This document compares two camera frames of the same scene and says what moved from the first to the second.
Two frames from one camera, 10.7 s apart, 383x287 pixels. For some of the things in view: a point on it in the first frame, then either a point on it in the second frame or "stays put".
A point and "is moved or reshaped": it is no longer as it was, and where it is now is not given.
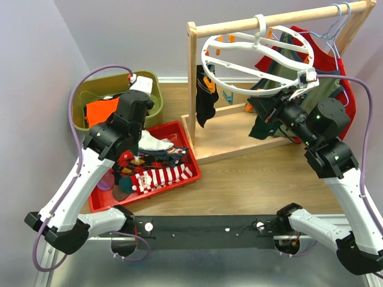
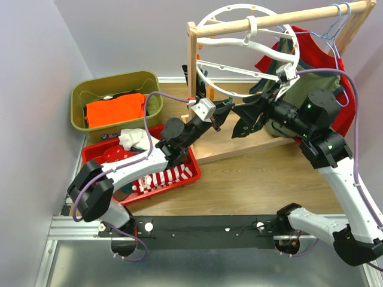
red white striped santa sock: x=144 y=182 stays put
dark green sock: x=262 y=130 to x=247 y=125
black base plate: x=205 y=232 stays put
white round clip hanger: x=269 y=60 is moved or reshaped
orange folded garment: x=98 y=112 stays put
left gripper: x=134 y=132 to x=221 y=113
